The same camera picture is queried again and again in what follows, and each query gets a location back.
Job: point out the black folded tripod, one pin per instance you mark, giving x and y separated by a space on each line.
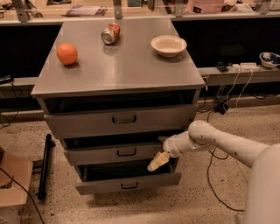
49 144

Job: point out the blue white patterned bowl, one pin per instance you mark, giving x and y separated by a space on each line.
269 59

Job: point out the crushed red soda can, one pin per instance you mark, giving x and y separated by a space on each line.
110 34

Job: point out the grey metal drawer cabinet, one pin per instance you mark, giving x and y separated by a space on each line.
128 74

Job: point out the grey top drawer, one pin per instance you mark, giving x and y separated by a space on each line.
120 121

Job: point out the white power strip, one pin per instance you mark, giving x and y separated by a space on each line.
246 66

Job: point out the black small device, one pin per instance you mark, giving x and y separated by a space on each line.
221 67

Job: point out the grey bottom drawer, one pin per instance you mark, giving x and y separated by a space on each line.
125 176

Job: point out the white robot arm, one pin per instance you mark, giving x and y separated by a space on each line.
262 205

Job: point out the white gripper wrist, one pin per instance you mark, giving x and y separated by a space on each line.
170 146

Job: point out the white ceramic bowl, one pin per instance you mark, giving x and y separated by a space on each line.
168 46

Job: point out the orange fruit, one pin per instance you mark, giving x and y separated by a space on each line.
67 54

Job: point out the brown cardboard box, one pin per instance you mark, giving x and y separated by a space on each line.
15 178

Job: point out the grey drawer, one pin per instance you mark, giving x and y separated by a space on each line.
113 153
125 176
120 121

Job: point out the magazine on shelf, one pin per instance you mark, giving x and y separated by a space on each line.
86 10

